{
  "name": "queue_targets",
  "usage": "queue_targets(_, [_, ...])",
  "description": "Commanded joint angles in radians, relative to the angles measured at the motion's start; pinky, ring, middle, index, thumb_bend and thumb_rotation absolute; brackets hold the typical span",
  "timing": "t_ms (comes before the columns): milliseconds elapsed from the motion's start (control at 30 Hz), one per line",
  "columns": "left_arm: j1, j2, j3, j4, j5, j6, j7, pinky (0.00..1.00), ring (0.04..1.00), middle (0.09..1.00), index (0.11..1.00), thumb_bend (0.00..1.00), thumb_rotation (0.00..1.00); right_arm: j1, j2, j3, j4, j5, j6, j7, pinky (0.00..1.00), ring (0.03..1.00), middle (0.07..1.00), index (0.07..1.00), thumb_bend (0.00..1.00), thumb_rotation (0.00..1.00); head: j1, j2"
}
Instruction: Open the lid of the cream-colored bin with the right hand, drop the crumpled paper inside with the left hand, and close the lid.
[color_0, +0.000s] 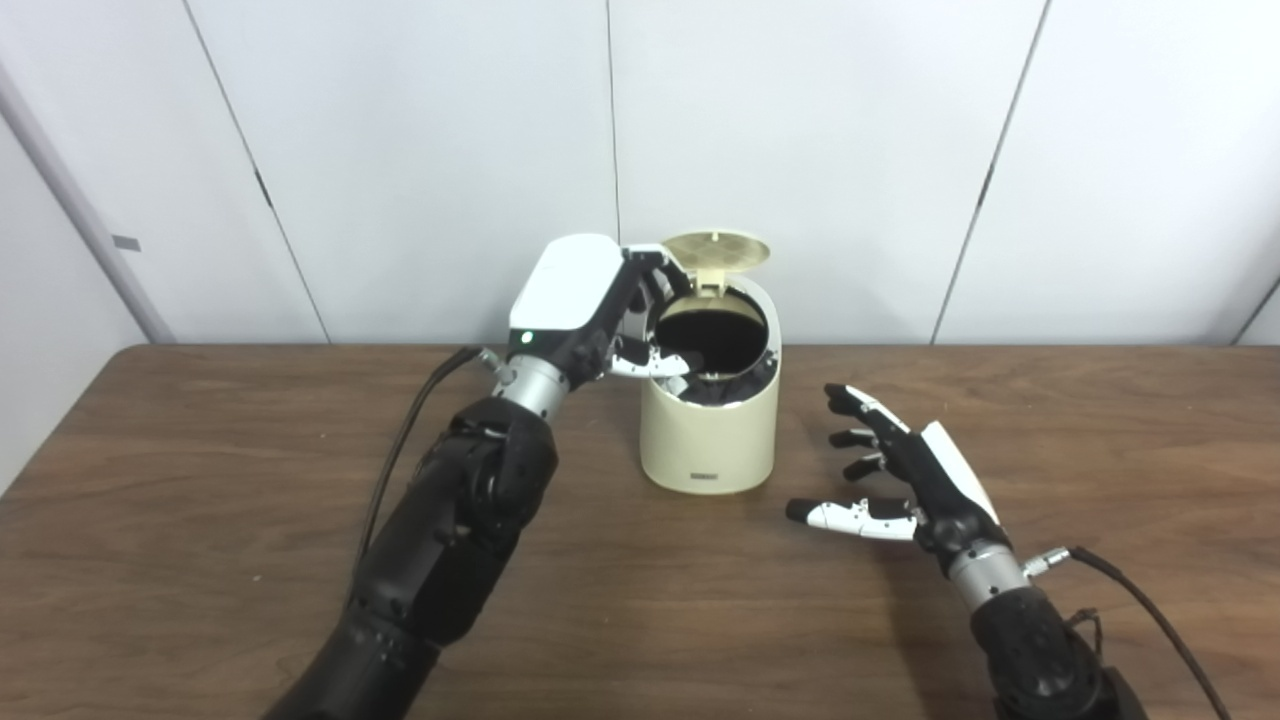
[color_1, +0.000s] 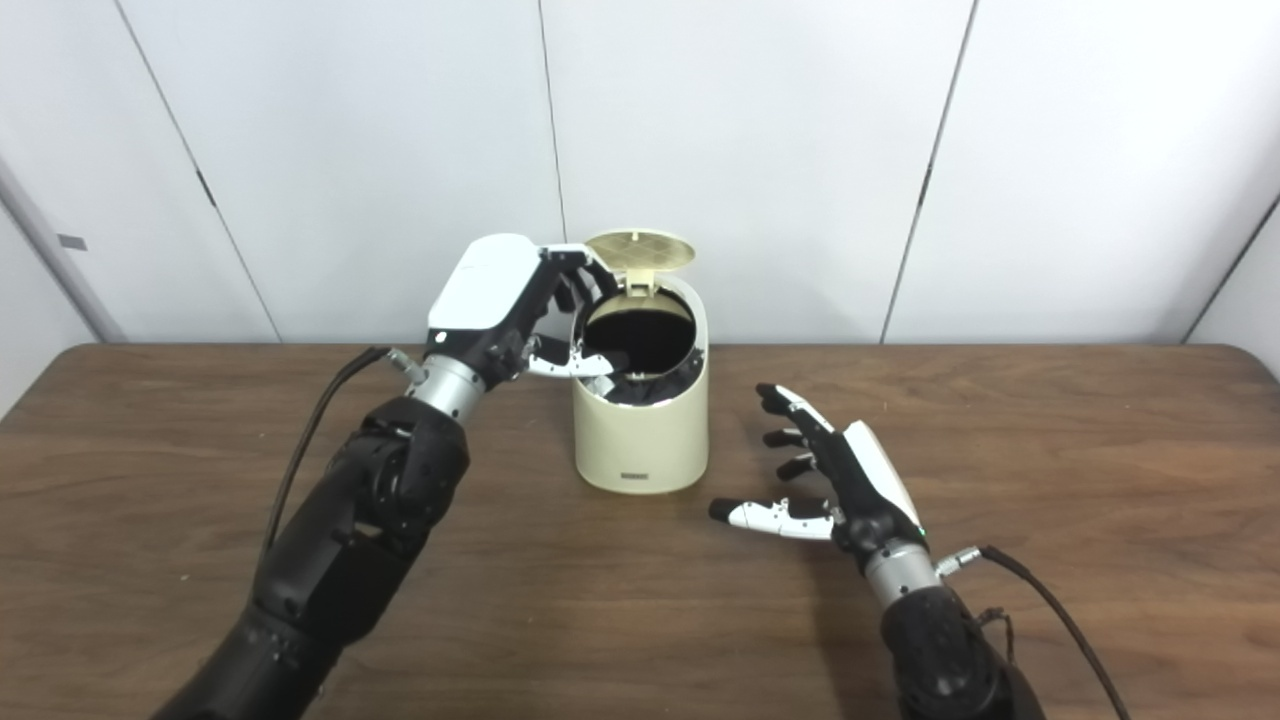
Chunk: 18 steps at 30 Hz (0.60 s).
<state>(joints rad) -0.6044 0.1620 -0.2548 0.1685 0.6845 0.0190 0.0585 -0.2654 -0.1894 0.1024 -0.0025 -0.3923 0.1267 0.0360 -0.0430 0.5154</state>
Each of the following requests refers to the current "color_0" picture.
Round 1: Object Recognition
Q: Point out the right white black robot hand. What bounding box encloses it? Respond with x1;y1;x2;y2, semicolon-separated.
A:
785;383;1011;581

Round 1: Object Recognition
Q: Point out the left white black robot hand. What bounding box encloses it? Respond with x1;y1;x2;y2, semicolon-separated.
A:
507;234;701;386

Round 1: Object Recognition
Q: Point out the cream round bin lid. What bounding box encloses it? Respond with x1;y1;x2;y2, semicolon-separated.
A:
660;231;772;296

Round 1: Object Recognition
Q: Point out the cream-colored desktop trash bin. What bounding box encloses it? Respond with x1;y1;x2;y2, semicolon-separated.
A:
639;231;782;496

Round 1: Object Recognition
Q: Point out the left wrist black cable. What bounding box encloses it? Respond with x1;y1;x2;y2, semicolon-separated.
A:
355;346;501;571

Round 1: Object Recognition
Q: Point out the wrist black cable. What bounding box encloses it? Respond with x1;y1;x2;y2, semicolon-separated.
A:
1022;545;1233;720
355;346;501;571

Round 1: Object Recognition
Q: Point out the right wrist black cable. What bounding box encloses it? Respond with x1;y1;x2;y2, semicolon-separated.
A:
1022;545;1233;720

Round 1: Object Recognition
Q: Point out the gray wall corner post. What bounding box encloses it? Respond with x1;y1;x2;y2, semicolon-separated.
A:
0;65;176;346

